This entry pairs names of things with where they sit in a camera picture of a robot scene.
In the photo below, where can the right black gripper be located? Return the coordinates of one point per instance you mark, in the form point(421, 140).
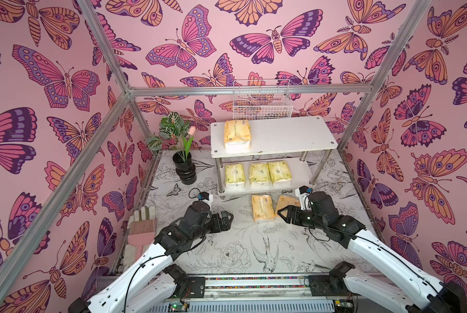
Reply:
point(293, 215)

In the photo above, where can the potted plant in black vase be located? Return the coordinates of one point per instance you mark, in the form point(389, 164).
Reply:
point(176, 134)

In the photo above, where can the white two-tier shelf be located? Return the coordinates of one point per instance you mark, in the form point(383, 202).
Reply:
point(305, 143)

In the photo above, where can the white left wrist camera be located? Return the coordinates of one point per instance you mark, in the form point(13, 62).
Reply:
point(205, 197)

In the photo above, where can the yellow-green tissue pack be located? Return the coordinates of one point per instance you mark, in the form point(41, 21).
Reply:
point(280, 172)
point(234, 176)
point(259, 174)

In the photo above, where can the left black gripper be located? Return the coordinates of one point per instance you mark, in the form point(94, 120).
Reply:
point(221, 221)

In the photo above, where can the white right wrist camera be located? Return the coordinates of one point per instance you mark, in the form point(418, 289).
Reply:
point(302, 193)

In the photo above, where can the orange tissue pack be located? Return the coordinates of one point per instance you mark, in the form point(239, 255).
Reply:
point(237, 136)
point(286, 201)
point(262, 208)

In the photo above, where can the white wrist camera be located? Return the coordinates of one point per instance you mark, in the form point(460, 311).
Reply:
point(302, 193)
point(205, 197)

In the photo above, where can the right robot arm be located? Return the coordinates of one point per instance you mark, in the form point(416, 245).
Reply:
point(390, 266)

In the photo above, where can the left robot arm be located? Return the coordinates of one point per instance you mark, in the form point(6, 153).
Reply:
point(147, 270)

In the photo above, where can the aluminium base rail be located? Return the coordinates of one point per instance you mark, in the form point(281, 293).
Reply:
point(279, 293)

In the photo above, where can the white wire basket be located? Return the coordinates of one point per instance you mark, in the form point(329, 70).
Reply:
point(260, 102)

